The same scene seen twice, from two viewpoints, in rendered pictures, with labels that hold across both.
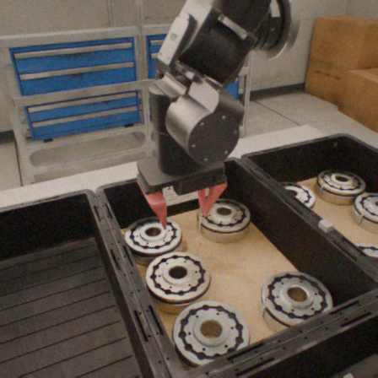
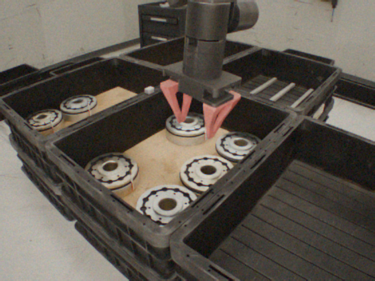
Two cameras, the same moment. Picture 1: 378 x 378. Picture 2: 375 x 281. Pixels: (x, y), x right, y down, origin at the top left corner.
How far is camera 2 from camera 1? 71 cm
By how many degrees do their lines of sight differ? 90
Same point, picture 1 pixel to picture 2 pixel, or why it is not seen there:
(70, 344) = (299, 218)
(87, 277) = (241, 251)
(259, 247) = (134, 155)
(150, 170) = (222, 81)
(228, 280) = (181, 162)
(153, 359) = (296, 122)
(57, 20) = not seen: outside the picture
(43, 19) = not seen: outside the picture
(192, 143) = (256, 13)
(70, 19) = not seen: outside the picture
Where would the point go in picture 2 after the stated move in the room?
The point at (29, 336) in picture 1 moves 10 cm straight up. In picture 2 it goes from (319, 246) to (339, 202)
